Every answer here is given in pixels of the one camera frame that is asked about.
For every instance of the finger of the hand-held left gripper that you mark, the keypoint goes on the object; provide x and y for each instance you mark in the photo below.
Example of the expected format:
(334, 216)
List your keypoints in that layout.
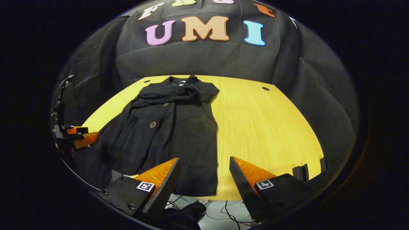
(88, 139)
(78, 129)

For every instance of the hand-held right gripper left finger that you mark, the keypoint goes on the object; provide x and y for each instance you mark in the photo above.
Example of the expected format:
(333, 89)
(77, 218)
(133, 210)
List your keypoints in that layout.
(163, 188)

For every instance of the black table edge clamp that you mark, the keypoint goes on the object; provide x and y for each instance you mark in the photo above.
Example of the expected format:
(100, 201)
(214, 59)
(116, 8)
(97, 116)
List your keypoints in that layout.
(301, 172)
(323, 164)

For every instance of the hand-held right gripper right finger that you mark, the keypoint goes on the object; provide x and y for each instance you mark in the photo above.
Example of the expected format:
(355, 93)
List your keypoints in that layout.
(244, 188)

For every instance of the black backdrop cloth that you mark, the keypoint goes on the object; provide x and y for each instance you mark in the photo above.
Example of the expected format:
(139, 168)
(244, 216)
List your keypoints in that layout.
(207, 60)

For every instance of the person's dark clothing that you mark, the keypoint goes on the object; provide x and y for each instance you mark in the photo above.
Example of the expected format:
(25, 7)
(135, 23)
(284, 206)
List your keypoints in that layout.
(182, 217)

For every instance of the black buttoned garment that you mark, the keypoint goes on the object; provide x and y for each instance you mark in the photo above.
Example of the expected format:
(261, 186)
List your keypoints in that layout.
(185, 143)

